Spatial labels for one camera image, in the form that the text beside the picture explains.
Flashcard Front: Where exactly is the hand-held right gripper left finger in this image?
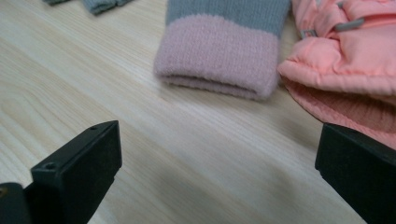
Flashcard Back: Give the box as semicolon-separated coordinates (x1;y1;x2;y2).
23;120;123;224

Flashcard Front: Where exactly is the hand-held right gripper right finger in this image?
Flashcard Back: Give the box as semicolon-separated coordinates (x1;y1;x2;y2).
315;122;396;224

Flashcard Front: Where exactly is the pink padded glove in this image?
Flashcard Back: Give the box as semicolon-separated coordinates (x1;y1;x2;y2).
277;0;396;149

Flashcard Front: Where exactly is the grey-blue knit cloth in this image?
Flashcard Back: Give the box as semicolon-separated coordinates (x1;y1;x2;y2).
41;0;134;16

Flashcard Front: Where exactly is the grey and pink knit glove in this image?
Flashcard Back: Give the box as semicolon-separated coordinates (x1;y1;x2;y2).
153;0;292;102

